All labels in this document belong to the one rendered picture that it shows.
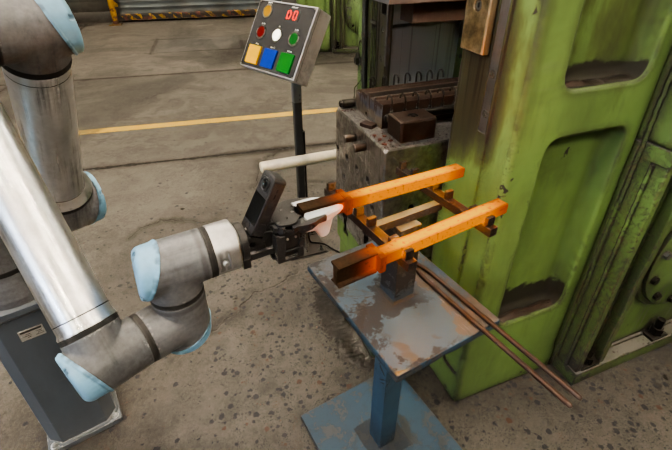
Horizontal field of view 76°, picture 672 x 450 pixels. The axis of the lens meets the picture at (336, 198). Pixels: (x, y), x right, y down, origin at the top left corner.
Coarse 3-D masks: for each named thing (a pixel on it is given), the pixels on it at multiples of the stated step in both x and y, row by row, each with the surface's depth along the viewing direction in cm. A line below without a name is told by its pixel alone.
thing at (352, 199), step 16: (416, 176) 93; (432, 176) 93; (448, 176) 95; (336, 192) 85; (352, 192) 86; (368, 192) 86; (384, 192) 87; (400, 192) 90; (304, 208) 79; (320, 208) 80; (352, 208) 83
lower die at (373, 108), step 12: (408, 84) 151; (420, 84) 148; (432, 84) 145; (360, 96) 144; (384, 96) 134; (396, 96) 136; (408, 96) 137; (420, 96) 137; (432, 96) 137; (444, 96) 137; (360, 108) 146; (372, 108) 137; (384, 108) 131; (396, 108) 132; (408, 108) 134; (420, 108) 136; (372, 120) 139
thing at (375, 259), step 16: (480, 208) 90; (496, 208) 90; (432, 224) 85; (448, 224) 85; (464, 224) 86; (400, 240) 80; (416, 240) 80; (432, 240) 82; (352, 256) 75; (368, 256) 75; (384, 256) 76; (400, 256) 79; (336, 272) 73; (352, 272) 75; (368, 272) 77
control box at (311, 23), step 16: (256, 16) 178; (272, 16) 172; (288, 16) 166; (304, 16) 161; (320, 16) 160; (256, 32) 177; (272, 32) 171; (288, 32) 166; (304, 32) 161; (320, 32) 163; (272, 48) 170; (288, 48) 165; (304, 48) 160; (240, 64) 182; (304, 64) 163; (288, 80) 169; (304, 80) 166
